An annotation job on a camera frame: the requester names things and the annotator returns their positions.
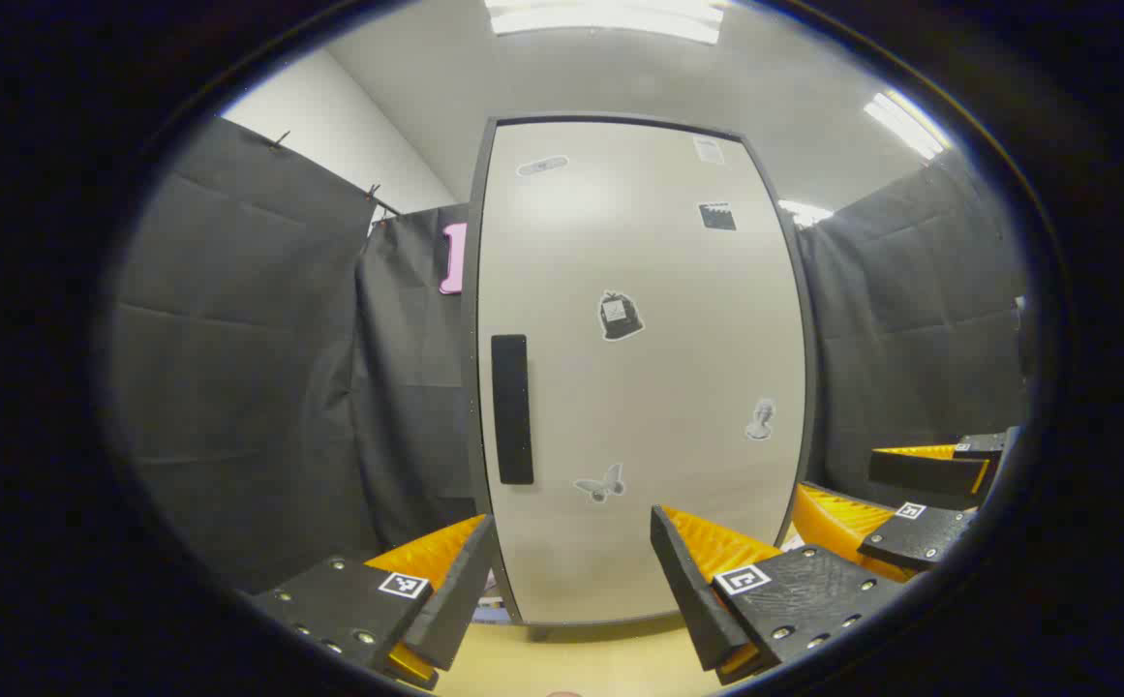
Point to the thin black hanging rod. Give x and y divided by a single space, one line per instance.
389 205

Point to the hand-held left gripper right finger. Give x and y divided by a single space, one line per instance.
702 605

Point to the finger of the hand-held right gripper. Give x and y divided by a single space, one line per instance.
920 472
915 537

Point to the dark grey cabinet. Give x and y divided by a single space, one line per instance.
470 339

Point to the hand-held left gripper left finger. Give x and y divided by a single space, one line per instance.
455 605

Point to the white cabinet door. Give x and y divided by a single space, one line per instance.
571 242

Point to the ceiling light panel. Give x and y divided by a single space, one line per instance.
905 124
805 213
610 19

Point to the stack of printed booklets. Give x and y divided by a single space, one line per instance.
494 605

